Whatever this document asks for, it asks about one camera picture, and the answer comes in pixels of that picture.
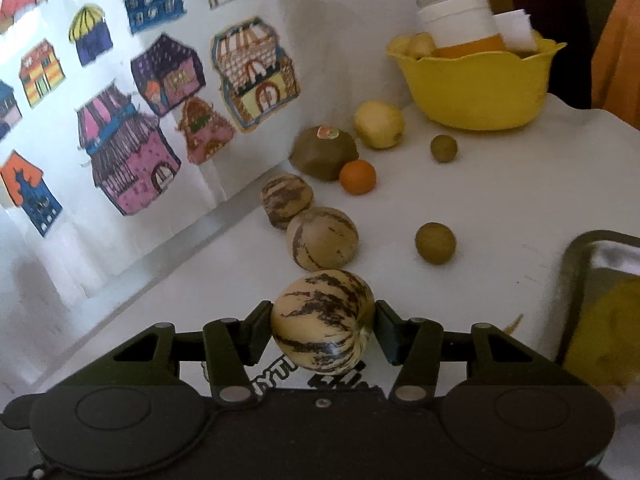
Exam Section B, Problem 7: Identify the white folded paper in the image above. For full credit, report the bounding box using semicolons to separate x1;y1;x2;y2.
492;10;540;53

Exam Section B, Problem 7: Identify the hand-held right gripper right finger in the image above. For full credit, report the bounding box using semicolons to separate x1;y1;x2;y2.
374;300;556;404

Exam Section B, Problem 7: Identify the house drawings poster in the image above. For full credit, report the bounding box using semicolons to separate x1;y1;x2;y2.
0;0;306;301

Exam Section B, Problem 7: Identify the small orange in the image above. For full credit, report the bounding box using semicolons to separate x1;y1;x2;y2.
339;159;377;196

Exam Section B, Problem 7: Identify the metal tray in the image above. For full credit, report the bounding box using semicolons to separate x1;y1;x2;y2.
555;230;640;396

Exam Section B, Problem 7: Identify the large brown fruit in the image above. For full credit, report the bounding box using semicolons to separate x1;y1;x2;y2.
290;125;360;182

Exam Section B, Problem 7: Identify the yellow scalloped bowl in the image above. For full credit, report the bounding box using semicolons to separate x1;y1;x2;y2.
386;37;568;132

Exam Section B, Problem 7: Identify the striped pepino melon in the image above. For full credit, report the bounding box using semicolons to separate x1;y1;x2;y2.
270;269;376;376
260;173;315;231
286;207;360;272

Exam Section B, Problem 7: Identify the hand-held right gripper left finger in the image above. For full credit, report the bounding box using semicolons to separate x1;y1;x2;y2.
95;300;274;407

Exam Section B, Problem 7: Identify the jar with white label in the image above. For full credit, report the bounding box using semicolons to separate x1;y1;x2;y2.
415;0;503;58

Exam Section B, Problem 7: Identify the orange dress painting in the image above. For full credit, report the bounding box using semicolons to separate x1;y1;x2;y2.
590;0;640;126

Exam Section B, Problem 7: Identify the yellow lemon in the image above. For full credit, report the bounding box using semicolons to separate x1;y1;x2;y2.
353;101;405;150

